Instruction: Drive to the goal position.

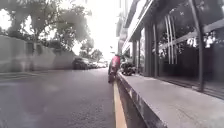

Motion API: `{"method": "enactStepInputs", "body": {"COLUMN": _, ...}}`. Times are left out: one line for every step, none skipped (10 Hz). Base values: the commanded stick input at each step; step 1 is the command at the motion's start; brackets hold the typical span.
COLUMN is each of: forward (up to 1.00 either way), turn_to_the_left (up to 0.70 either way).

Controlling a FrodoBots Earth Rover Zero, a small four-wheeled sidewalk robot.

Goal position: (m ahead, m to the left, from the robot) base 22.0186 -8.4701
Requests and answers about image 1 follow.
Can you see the orange-red scooter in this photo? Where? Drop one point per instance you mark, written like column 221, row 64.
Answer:
column 115, row 65

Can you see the row of parked cars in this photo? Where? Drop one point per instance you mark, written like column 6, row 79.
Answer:
column 99, row 64

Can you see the row of parked scooters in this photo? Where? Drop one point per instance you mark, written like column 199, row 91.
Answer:
column 128, row 68

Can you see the dark car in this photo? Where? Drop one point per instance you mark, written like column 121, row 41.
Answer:
column 81, row 63

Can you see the building with pale fascia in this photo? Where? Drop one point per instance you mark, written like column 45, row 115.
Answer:
column 121, row 33

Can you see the yellow painted line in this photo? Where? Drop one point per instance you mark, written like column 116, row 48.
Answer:
column 118, row 111

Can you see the grey asphalt road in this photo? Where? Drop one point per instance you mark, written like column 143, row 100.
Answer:
column 66, row 100

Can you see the building with glass front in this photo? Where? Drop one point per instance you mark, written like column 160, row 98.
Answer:
column 176, row 43

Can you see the row of trees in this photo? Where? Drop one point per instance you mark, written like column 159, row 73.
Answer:
column 56, row 23

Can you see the grey wall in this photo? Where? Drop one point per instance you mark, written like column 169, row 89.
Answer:
column 30, row 56

